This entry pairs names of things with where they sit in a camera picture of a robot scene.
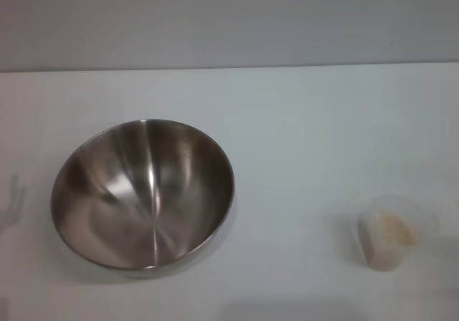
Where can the stainless steel mixing bowl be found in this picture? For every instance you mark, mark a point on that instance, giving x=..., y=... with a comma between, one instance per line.
x=143, y=199

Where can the clear plastic measuring cup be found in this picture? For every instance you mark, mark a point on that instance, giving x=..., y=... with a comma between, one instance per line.
x=369, y=228

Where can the white uncooked rice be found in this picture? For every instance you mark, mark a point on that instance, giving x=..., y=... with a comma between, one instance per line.
x=392, y=231

